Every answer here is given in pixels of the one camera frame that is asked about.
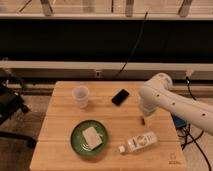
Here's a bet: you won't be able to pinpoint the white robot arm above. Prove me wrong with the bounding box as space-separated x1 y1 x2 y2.
139 73 213 135

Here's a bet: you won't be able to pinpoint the blue connector box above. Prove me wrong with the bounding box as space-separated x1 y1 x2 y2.
172 115 187 129

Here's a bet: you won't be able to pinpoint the white plastic bottle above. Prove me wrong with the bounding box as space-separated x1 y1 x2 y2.
118 131 158 154

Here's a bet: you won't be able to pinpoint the green plate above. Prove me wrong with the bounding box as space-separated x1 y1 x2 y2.
70 120 108 157

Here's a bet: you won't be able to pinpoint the white sponge block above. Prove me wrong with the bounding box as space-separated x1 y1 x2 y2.
82 127 102 150

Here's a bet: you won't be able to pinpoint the black hanging cable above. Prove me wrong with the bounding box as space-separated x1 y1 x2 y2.
111 11 150 80

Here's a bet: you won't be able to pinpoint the black smartphone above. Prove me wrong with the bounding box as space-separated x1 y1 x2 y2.
112 89 129 106

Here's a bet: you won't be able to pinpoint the red pepper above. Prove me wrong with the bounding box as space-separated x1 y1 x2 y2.
141 116 146 125

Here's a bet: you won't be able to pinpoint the white ceramic cup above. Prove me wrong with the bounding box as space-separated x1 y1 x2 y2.
72 86 89 108

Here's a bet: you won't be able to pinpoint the white wall outlet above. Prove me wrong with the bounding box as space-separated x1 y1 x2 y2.
96 71 101 78

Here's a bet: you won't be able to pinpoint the black floor cables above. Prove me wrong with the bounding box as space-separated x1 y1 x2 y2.
175 77 213 171

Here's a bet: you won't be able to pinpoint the black office chair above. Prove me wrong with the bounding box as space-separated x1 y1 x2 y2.
0 68 37 149

